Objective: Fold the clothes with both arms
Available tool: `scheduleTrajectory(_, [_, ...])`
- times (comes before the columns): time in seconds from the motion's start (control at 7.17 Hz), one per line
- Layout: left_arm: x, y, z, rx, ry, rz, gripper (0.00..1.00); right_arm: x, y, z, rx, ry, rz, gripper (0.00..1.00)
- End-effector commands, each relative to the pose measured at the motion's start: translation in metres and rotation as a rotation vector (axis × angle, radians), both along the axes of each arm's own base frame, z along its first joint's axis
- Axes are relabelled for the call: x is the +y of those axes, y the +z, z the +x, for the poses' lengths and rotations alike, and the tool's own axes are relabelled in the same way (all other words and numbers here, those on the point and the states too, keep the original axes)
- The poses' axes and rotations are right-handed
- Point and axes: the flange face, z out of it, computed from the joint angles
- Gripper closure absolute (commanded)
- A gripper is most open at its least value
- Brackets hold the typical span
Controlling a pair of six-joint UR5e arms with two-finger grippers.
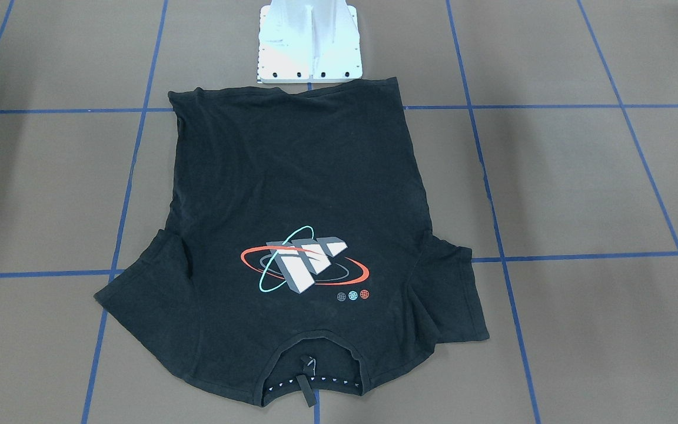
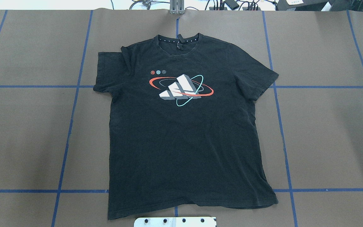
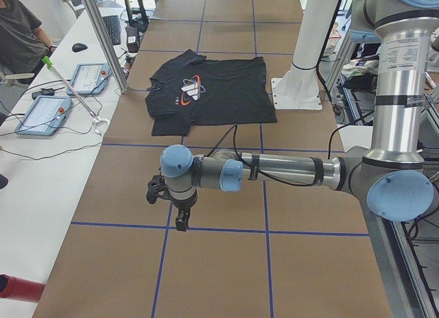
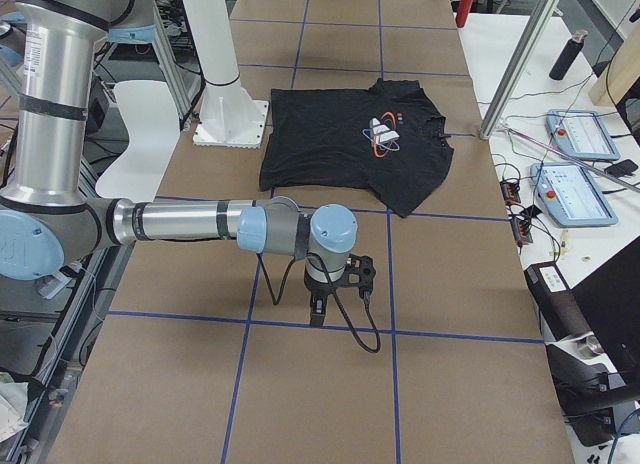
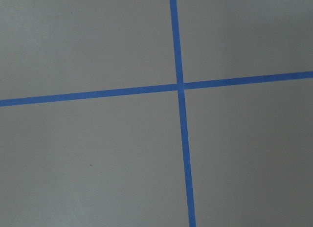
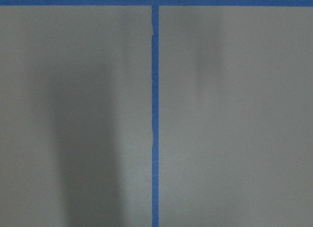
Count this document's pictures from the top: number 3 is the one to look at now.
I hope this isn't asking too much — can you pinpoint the seated person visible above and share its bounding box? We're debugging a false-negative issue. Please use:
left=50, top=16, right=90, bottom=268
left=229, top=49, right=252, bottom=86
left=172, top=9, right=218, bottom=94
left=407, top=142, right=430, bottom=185
left=1, top=0, right=56, bottom=75

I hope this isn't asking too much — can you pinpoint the near blue teach pendant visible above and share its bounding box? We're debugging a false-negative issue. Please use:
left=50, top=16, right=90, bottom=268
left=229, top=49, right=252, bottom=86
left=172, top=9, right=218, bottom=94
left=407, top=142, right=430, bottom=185
left=14, top=95, right=72, bottom=136

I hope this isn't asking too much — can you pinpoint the black computer mouse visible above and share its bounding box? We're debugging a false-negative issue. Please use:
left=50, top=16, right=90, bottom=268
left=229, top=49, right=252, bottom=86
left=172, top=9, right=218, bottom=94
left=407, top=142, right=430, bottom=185
left=71, top=42, right=88, bottom=53

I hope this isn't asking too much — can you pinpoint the blue teach pendant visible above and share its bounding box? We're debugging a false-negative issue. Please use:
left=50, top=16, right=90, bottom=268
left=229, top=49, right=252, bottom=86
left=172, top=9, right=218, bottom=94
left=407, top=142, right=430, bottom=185
left=14, top=95, right=72, bottom=136
left=70, top=63, right=110, bottom=95

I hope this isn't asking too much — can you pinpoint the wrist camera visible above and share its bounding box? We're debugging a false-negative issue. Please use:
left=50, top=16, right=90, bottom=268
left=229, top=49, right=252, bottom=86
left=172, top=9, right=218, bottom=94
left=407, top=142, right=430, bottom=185
left=145, top=175, right=172, bottom=204

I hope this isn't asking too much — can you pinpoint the metal rod green tip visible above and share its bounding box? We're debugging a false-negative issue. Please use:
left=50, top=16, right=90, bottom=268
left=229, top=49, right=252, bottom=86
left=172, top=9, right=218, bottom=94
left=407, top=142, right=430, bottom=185
left=42, top=56, right=110, bottom=136

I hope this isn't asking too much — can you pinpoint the black monitor stand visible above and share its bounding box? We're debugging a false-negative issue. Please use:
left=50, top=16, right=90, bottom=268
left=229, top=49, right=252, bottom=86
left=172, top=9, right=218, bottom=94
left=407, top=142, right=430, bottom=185
left=124, top=0, right=149, bottom=33

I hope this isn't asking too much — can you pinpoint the far blue teach pendant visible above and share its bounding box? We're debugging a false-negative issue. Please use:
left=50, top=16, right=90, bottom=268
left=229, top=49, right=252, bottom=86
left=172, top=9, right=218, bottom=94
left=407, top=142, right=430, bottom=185
left=70, top=63, right=110, bottom=95

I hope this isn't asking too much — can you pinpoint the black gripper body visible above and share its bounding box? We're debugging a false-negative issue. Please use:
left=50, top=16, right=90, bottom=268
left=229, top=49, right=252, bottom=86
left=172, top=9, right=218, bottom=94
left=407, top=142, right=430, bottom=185
left=172, top=190, right=198, bottom=212

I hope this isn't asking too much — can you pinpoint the red cylinder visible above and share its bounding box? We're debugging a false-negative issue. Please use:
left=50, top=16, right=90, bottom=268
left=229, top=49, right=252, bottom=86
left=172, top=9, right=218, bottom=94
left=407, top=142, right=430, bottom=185
left=1, top=274, right=45, bottom=303

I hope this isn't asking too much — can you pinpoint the black desktop device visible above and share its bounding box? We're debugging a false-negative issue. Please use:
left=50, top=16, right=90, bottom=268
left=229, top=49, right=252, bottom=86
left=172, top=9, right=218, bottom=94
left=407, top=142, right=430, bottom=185
left=125, top=26, right=140, bottom=53

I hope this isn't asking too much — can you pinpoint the aluminium frame post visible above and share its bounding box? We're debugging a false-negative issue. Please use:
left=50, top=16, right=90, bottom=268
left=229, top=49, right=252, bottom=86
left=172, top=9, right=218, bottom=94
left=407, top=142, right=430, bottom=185
left=82, top=0, right=128, bottom=94

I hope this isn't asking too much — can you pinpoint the black keyboard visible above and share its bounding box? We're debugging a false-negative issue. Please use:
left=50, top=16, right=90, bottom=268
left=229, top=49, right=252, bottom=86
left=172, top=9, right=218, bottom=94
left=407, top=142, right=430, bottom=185
left=102, top=15, right=121, bottom=45

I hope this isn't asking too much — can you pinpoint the black graphic t-shirt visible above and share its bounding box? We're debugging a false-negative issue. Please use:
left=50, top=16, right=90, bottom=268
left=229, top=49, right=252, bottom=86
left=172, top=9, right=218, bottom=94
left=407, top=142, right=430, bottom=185
left=145, top=49, right=277, bottom=136

